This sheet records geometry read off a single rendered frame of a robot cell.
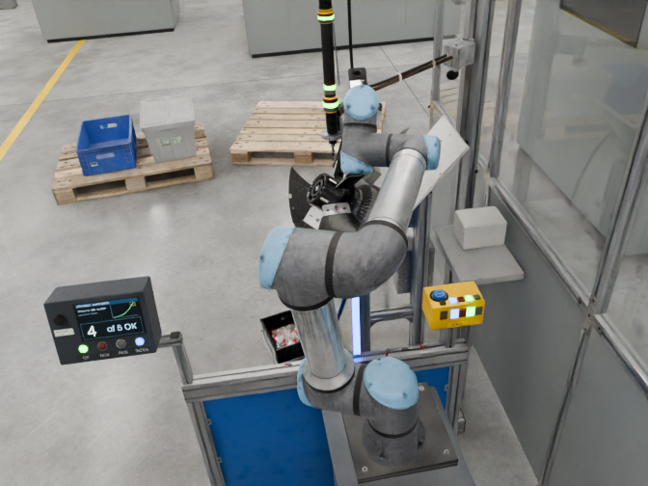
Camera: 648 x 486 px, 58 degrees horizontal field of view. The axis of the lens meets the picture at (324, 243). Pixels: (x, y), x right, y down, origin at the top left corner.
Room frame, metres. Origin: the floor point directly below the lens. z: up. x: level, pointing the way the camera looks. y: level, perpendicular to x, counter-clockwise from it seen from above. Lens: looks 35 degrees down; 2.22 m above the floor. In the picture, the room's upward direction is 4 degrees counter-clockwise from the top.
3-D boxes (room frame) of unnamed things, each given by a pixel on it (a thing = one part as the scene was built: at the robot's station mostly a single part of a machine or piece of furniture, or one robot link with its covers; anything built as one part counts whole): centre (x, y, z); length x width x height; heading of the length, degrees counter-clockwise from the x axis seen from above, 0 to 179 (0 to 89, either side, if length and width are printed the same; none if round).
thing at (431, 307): (1.30, -0.37, 1.02); 0.16 x 0.10 x 0.11; 95
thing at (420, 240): (1.80, -0.37, 0.58); 0.09 x 0.05 x 1.15; 5
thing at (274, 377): (1.27, 0.02, 0.82); 0.90 x 0.04 x 0.08; 95
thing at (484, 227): (1.88, -0.61, 0.92); 0.17 x 0.16 x 0.11; 95
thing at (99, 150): (4.33, 1.67, 0.25); 0.60 x 0.41 x 0.22; 12
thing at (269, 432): (1.27, 0.02, 0.45); 0.82 x 0.02 x 0.66; 95
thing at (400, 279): (1.89, -0.36, 0.73); 0.15 x 0.09 x 0.22; 95
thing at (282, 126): (4.70, 0.03, 0.07); 1.20 x 1.00 x 0.15; 79
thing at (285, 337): (1.43, 0.11, 0.83); 0.19 x 0.14 x 0.02; 111
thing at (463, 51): (2.04, -0.53, 1.54); 0.10 x 0.07 x 0.09; 130
